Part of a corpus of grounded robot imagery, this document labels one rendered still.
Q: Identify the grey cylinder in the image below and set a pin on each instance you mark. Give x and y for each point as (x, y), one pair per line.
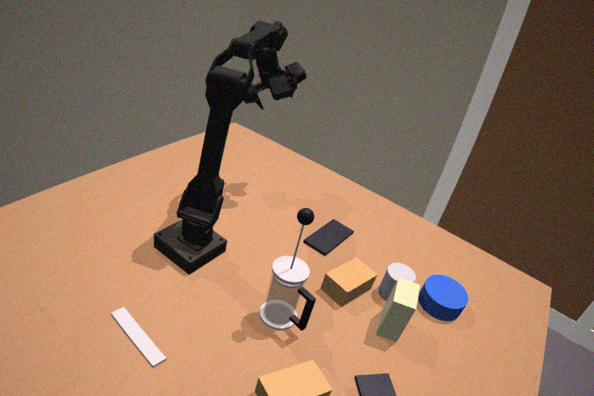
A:
(391, 276)

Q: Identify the tan rectangular block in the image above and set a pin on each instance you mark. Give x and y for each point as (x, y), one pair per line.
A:
(304, 379)
(348, 281)

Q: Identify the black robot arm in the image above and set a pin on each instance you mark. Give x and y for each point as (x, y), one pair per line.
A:
(202, 199)

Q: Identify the glass french press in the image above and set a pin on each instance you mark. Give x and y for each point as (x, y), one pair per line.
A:
(288, 277)

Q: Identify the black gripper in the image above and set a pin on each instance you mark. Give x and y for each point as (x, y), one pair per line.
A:
(291, 70)

